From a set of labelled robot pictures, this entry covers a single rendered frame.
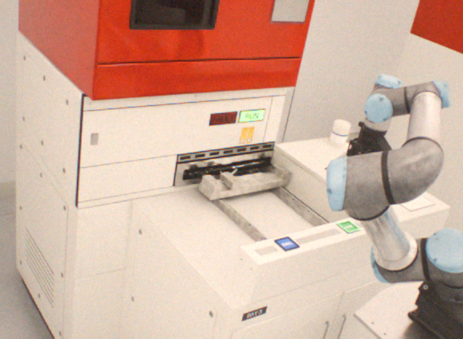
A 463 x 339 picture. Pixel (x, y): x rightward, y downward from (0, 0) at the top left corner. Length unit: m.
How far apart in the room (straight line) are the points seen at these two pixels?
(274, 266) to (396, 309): 0.42
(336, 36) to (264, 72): 2.52
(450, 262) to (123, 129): 1.07
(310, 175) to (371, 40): 2.79
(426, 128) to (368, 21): 3.45
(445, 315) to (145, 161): 1.08
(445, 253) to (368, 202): 0.38
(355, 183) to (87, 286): 1.26
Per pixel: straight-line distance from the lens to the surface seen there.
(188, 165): 2.11
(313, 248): 1.74
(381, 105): 1.58
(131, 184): 2.05
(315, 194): 2.20
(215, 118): 2.10
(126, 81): 1.81
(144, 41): 1.79
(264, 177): 2.25
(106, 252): 2.16
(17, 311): 2.84
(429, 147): 1.28
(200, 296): 1.79
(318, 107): 4.72
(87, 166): 1.94
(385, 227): 1.40
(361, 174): 1.24
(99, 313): 2.34
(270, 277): 1.68
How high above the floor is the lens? 1.88
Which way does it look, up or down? 27 degrees down
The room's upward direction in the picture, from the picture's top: 11 degrees clockwise
